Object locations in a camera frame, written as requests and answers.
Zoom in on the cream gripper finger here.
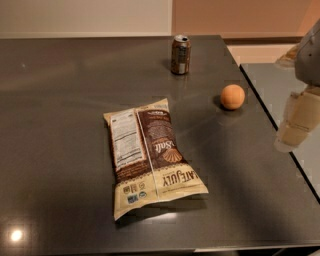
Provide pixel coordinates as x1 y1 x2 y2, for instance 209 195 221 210
274 85 320 152

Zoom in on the orange brown soda can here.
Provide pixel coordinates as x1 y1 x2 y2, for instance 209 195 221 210
171 35 191 75

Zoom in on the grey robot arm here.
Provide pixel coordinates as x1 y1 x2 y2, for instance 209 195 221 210
274 20 320 152

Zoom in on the grey side table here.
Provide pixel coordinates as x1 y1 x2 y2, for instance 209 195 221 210
239 62 320 203

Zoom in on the orange fruit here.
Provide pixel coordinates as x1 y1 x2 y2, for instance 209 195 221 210
220 84 245 110

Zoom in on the brown cream chip bag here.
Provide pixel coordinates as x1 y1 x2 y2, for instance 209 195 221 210
103 99 208 219

